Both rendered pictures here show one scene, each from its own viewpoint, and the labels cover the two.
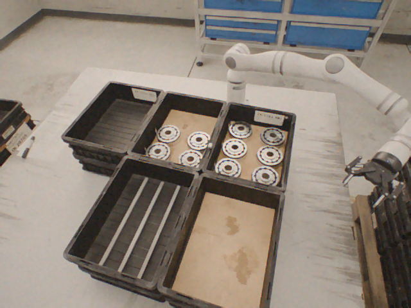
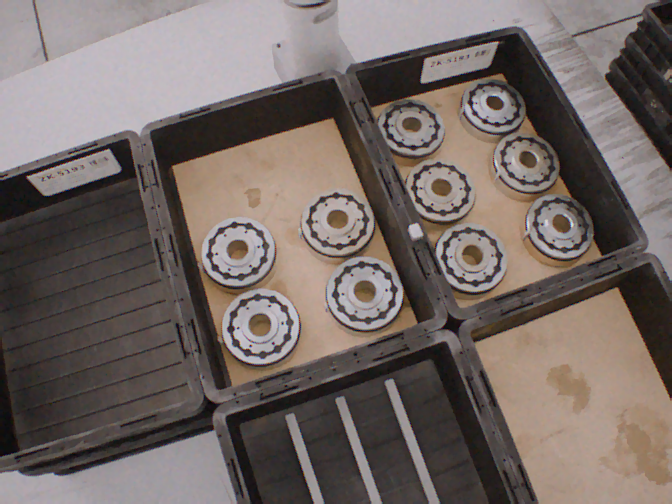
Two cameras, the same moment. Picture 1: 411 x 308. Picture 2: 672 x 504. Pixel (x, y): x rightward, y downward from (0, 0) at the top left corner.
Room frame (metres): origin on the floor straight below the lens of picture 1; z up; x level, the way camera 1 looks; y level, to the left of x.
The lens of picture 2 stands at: (0.50, 0.24, 1.59)
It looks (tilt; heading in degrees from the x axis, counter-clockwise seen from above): 68 degrees down; 321
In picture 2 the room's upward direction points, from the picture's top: 1 degrees clockwise
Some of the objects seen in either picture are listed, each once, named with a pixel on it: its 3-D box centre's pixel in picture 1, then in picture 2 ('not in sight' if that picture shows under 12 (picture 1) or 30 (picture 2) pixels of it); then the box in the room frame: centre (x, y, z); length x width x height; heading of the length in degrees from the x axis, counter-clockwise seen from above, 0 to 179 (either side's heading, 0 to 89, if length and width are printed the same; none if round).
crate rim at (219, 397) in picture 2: (180, 127); (281, 220); (0.79, 0.10, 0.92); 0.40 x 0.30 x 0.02; 161
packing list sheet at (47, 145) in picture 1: (51, 133); not in sight; (0.99, 0.81, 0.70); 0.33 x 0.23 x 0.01; 166
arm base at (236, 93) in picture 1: (236, 93); (311, 25); (1.07, -0.16, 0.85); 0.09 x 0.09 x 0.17; 68
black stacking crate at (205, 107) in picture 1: (182, 135); (284, 235); (0.79, 0.10, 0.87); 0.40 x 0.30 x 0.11; 161
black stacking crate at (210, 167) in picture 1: (251, 150); (484, 174); (0.69, -0.18, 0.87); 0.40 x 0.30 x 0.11; 161
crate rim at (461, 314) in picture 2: (252, 142); (492, 155); (0.69, -0.18, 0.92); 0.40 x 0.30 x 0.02; 161
